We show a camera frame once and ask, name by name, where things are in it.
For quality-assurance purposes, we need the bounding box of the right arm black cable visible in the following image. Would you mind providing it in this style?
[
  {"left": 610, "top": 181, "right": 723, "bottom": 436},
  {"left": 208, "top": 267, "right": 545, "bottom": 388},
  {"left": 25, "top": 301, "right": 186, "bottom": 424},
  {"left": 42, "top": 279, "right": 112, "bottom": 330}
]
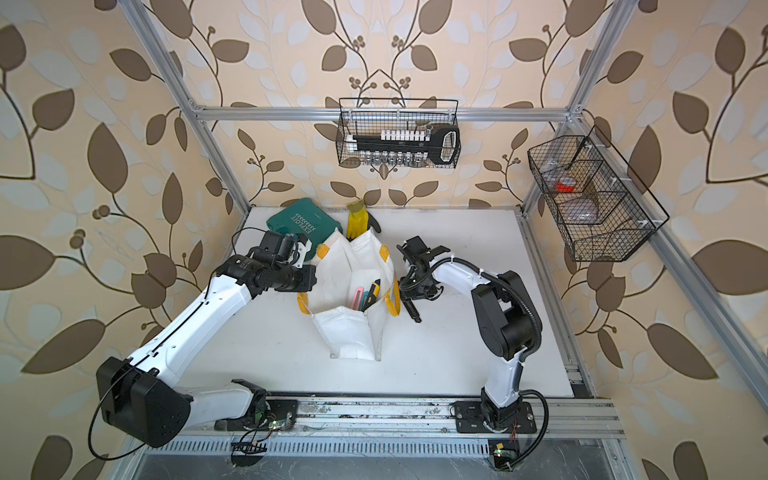
[{"left": 398, "top": 256, "right": 550, "bottom": 469}]

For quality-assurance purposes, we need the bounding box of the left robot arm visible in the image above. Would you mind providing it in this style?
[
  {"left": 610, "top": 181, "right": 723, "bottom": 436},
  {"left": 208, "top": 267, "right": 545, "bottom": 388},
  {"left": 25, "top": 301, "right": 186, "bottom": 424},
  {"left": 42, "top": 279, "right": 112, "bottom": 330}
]
[{"left": 96, "top": 231, "right": 316, "bottom": 447}]

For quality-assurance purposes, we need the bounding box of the right wire basket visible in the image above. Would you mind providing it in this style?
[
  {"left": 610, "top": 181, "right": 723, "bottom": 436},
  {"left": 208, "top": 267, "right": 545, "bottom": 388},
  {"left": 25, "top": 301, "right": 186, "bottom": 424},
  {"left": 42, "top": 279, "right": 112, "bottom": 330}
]
[{"left": 527, "top": 126, "right": 669, "bottom": 262}]

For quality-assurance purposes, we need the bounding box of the pink utility knife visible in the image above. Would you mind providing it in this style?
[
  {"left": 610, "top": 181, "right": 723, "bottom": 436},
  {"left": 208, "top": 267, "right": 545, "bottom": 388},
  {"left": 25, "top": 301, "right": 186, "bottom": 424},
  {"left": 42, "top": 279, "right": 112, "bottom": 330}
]
[{"left": 351, "top": 287, "right": 366, "bottom": 311}]

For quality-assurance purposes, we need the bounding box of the white pouch with yellow handles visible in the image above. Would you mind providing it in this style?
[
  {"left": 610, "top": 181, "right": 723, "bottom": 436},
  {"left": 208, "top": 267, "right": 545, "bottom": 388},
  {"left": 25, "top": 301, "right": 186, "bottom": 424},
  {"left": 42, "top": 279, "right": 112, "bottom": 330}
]
[{"left": 297, "top": 230, "right": 401, "bottom": 361}]

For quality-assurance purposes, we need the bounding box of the wire basket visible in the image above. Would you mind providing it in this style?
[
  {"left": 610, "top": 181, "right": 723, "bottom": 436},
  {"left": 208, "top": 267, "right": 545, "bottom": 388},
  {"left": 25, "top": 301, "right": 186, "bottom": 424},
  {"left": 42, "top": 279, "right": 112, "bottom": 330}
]
[
  {"left": 527, "top": 126, "right": 669, "bottom": 262},
  {"left": 335, "top": 96, "right": 461, "bottom": 168}
]

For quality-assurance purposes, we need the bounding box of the centre wire basket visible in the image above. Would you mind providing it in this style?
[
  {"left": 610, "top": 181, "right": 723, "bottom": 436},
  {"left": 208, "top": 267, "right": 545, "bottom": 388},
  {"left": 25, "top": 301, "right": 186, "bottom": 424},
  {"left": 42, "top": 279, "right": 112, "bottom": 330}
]
[{"left": 335, "top": 96, "right": 461, "bottom": 168}]

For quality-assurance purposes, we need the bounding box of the yellow grey work glove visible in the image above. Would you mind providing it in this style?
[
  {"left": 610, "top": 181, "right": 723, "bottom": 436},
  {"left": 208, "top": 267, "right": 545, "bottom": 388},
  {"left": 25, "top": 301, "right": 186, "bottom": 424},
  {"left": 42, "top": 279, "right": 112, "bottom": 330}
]
[{"left": 346, "top": 200, "right": 382, "bottom": 240}]

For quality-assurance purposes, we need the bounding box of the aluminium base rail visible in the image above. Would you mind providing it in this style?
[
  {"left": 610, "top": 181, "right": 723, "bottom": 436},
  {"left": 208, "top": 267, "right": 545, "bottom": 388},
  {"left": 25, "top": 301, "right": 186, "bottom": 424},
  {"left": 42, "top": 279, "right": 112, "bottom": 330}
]
[{"left": 161, "top": 396, "right": 626, "bottom": 458}]

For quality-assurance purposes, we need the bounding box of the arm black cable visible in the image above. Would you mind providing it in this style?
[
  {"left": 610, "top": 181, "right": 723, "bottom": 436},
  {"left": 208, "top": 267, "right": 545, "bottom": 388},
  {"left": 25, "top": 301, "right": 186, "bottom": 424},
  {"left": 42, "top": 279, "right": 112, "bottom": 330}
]
[
  {"left": 88, "top": 226, "right": 271, "bottom": 462},
  {"left": 398, "top": 256, "right": 550, "bottom": 469}
]

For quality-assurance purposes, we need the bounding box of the green plastic tool case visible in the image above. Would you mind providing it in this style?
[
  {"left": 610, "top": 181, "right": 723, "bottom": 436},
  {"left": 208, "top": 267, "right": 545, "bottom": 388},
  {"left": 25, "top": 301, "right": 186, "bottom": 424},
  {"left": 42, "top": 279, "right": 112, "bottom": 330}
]
[{"left": 266, "top": 198, "right": 343, "bottom": 260}]

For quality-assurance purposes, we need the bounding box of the red item in basket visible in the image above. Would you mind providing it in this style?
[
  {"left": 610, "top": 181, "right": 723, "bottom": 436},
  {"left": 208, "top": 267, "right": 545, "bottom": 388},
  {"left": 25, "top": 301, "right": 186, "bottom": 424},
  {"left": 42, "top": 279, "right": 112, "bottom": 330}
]
[{"left": 555, "top": 176, "right": 577, "bottom": 193}]

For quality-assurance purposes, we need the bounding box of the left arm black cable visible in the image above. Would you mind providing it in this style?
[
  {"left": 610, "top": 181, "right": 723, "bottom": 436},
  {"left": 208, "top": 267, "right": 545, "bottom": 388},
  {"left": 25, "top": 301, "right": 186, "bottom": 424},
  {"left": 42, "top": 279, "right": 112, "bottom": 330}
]
[{"left": 88, "top": 226, "right": 271, "bottom": 462}]

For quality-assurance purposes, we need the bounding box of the aluminium frame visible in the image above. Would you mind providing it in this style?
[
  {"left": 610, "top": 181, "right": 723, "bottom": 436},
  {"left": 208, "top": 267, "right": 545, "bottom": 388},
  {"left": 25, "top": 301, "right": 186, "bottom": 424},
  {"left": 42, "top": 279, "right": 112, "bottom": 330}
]
[{"left": 117, "top": 0, "right": 768, "bottom": 480}]

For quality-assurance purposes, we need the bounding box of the black socket set holder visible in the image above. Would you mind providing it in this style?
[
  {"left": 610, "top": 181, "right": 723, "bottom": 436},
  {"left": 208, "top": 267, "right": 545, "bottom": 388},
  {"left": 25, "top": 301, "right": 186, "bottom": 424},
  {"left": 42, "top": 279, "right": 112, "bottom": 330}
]
[{"left": 345, "top": 124, "right": 461, "bottom": 165}]

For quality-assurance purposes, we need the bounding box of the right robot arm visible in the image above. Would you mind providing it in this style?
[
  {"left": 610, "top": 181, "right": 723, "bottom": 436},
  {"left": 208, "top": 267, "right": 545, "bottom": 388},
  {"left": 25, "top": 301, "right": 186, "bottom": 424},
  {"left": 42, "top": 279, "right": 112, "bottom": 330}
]
[{"left": 397, "top": 236, "right": 543, "bottom": 432}]

